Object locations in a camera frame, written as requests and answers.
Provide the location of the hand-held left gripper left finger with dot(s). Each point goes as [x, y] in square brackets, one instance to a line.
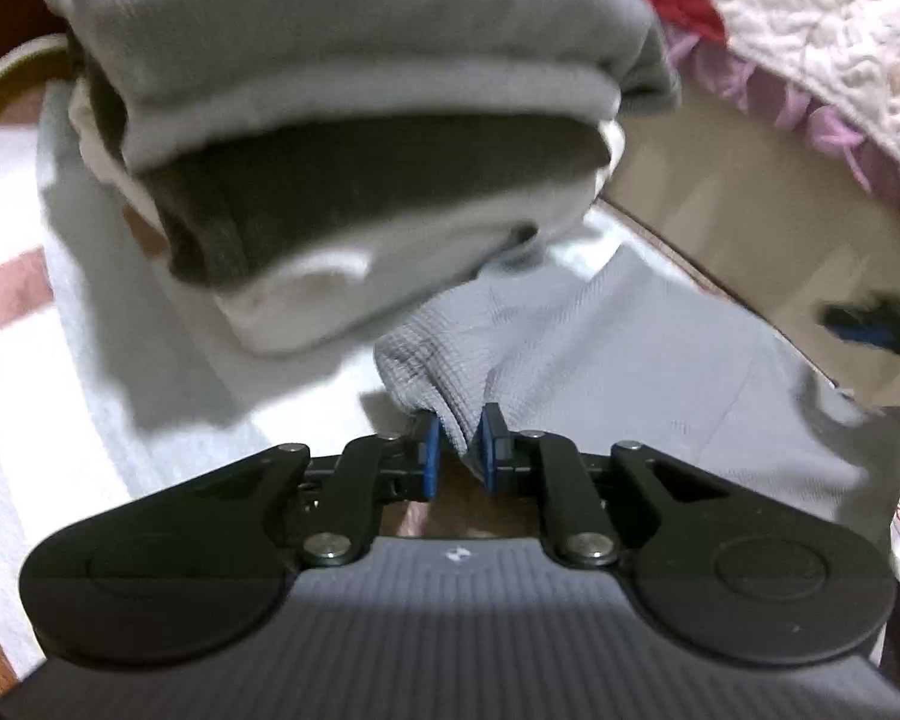
[433, 457]

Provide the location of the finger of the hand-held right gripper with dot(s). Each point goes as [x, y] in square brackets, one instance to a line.
[885, 326]

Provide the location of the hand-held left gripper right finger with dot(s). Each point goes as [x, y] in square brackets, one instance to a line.
[489, 454]

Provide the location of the light grey garment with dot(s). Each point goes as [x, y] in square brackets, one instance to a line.
[645, 360]

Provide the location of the stack of folded clothes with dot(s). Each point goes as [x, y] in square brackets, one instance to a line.
[345, 187]

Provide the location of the white garment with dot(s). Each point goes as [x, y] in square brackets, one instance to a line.
[292, 307]

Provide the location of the white quilted bedspread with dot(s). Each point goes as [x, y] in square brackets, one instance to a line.
[802, 120]
[832, 30]

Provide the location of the red cloth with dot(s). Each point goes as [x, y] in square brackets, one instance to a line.
[690, 11]

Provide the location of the checkered rug with brown border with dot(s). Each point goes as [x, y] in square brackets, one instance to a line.
[45, 390]

